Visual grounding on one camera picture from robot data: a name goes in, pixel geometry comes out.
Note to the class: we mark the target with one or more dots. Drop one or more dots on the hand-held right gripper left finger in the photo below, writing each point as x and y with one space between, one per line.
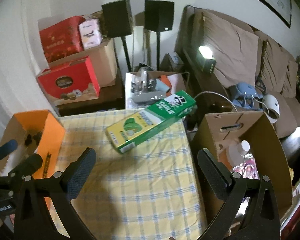
78 177

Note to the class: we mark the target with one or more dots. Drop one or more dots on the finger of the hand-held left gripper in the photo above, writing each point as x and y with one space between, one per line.
7 147
31 162

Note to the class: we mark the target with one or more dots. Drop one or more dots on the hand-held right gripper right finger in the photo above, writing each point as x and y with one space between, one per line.
213 177

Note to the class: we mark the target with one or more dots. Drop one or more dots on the orange cardboard box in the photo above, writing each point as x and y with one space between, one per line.
52 135

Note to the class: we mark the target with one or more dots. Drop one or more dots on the green yellow toothpaste box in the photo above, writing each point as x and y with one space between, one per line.
150 120

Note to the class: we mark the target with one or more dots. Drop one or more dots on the plastic bottle with white cap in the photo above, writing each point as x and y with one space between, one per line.
240 152

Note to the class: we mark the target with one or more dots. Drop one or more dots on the yellow checkered tablecloth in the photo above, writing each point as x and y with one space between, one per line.
140 180

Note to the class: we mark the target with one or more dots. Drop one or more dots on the brown cardboard box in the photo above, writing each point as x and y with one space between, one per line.
272 155

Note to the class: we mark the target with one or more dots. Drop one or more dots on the dark wooden side table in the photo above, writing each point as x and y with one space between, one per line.
90 105

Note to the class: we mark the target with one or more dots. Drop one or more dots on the light blue device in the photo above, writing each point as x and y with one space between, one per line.
242 92

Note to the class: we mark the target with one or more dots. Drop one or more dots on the red gift box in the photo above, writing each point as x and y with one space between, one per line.
70 80

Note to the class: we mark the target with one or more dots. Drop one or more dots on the white dome device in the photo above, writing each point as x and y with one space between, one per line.
271 105

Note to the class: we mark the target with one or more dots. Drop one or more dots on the brown sofa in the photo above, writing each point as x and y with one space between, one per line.
290 120

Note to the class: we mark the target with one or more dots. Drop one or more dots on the open carton with clutter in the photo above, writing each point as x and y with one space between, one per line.
152 90

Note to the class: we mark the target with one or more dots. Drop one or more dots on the large brown storage carton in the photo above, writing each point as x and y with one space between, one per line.
102 62

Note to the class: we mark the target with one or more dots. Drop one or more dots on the small lit lamp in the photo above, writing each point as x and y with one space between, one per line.
207 57

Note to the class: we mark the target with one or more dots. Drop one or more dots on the small brown sofa cushion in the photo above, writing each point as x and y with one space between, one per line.
290 80

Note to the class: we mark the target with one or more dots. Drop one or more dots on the small white blue box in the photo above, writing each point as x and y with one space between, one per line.
176 58

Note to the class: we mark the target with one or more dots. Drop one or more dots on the medium brown sofa cushion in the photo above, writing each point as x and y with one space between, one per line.
272 65

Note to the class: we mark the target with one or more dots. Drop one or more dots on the large brown sofa cushion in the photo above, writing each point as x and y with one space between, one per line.
232 50

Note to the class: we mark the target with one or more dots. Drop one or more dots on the black speaker stand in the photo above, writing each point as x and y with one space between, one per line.
158 51
126 55

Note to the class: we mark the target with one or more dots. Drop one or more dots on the black speaker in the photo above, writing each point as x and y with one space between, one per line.
117 18
159 15

